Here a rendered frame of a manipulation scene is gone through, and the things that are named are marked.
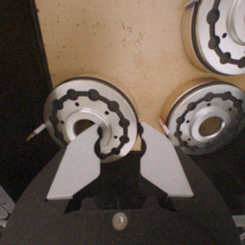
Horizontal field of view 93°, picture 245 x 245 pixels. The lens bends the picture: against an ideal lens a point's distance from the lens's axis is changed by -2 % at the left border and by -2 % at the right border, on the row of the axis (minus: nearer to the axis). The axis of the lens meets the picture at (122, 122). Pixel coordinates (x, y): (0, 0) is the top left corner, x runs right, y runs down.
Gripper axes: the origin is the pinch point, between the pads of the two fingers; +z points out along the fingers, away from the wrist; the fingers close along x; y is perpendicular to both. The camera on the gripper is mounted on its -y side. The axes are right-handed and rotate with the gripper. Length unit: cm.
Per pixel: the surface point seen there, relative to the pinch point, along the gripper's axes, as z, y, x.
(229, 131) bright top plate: 1.4, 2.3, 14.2
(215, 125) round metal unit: 2.0, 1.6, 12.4
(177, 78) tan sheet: 4.7, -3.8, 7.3
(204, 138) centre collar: 0.9, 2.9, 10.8
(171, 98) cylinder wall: 3.7, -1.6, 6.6
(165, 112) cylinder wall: 3.3, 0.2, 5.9
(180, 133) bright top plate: 1.8, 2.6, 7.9
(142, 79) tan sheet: 4.7, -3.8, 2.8
